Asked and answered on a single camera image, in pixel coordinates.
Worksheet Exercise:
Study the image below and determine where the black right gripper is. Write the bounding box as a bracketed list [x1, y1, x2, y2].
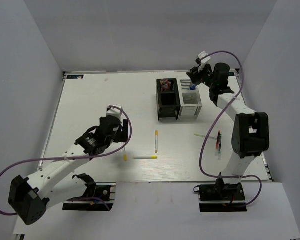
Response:
[187, 63, 217, 89]

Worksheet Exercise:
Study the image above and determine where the blue capped spray bottle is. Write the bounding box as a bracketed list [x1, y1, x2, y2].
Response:
[190, 84, 196, 90]

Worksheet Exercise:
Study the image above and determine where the clear tube of markers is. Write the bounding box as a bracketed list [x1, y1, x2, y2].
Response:
[159, 78, 171, 91]

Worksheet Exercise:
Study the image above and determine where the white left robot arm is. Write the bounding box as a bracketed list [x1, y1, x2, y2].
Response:
[8, 115, 132, 225]

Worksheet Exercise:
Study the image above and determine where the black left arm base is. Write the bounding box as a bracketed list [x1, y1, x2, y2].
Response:
[62, 173, 116, 212]

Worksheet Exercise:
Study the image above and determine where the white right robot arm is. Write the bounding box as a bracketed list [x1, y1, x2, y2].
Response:
[187, 63, 270, 200]

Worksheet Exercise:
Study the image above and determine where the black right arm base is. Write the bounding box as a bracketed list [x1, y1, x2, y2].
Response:
[193, 178, 247, 213]

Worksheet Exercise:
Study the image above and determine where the white slotted organizer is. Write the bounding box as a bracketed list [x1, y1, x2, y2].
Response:
[177, 79, 202, 119]

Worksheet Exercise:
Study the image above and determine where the orange tipped marker middle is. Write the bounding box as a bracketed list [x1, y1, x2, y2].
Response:
[154, 130, 159, 154]

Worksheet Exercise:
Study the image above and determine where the yellow capped marker horizontal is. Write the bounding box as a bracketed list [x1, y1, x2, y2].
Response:
[132, 155, 158, 160]

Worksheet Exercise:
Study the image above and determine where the black slotted organizer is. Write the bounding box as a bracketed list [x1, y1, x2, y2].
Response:
[156, 78, 181, 121]

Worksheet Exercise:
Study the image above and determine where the pale yellow capped marker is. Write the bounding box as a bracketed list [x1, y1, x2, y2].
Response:
[193, 133, 217, 140]

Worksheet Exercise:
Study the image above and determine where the green capped marker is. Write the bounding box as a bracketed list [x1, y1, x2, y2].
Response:
[217, 134, 222, 160]

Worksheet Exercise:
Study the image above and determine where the dark logo sticker left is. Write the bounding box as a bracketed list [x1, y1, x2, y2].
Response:
[66, 74, 84, 80]

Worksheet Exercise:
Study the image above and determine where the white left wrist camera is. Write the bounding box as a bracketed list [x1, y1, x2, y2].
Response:
[106, 105, 123, 120]

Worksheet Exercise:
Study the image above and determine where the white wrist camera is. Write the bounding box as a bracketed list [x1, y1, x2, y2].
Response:
[195, 51, 211, 68]
[106, 105, 123, 120]

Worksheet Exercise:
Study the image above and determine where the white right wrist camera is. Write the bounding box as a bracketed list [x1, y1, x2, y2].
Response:
[195, 51, 211, 68]

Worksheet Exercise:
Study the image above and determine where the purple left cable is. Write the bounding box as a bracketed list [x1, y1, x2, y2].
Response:
[0, 105, 133, 216]

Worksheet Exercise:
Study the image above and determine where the purple cable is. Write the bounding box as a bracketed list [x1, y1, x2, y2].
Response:
[198, 50, 263, 206]
[0, 105, 133, 216]

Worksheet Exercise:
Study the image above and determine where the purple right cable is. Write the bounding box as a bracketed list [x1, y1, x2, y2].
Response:
[198, 50, 263, 206]

